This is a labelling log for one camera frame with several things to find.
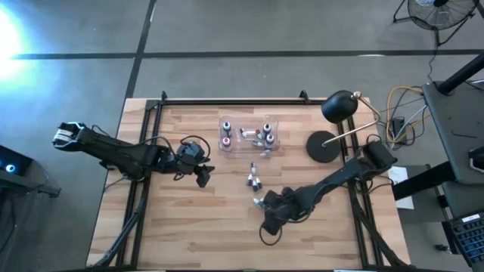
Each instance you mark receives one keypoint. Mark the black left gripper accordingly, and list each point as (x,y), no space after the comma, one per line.
(185,169)

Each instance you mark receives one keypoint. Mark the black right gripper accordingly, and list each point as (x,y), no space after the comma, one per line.
(283,206)

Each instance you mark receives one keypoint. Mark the small teal dropper bottle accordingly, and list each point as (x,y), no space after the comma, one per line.
(258,203)
(258,143)

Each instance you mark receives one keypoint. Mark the large red food coloring bottle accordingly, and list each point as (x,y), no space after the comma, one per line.
(226,141)

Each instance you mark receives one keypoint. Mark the small pale dropper bottle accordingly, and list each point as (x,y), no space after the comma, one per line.
(246,133)

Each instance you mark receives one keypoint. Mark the large purple food coloring bottle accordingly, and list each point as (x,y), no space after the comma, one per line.
(269,139)

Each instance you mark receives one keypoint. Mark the small reddish brown dropper bottle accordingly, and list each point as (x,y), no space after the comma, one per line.
(258,133)

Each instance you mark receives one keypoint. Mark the large blue food coloring bottle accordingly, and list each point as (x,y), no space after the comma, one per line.
(267,128)

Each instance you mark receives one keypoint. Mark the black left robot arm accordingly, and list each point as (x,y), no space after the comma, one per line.
(113,151)

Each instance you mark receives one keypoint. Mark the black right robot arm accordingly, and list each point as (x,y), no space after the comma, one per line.
(340,175)

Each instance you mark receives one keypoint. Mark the small dark green dropper bottle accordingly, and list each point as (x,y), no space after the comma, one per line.
(253,167)

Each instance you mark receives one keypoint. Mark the clear plastic bin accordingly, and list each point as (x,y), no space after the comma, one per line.
(242,146)

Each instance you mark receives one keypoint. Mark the black brass desk lamp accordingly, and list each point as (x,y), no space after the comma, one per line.
(338,106)

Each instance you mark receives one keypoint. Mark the white paper sheet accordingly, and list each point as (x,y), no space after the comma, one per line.
(402,202)

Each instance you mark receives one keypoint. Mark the black power strip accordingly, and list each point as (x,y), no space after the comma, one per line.
(399,130)

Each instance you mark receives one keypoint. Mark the black desk leg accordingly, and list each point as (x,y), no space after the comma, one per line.
(423,181)

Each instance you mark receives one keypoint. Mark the black device with blue light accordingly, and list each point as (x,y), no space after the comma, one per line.
(22,174)

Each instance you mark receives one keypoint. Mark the grey desk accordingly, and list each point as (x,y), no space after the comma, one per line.
(453,132)

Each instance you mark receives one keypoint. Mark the black pole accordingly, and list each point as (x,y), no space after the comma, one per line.
(461,73)

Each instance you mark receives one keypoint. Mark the black floor fan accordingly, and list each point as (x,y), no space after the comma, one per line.
(440,14)

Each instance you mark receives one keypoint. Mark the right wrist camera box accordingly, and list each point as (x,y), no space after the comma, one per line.
(271,226)

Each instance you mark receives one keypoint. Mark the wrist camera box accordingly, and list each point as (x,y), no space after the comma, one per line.
(191,152)
(271,226)

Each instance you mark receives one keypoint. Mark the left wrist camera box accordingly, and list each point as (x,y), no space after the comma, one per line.
(191,152)

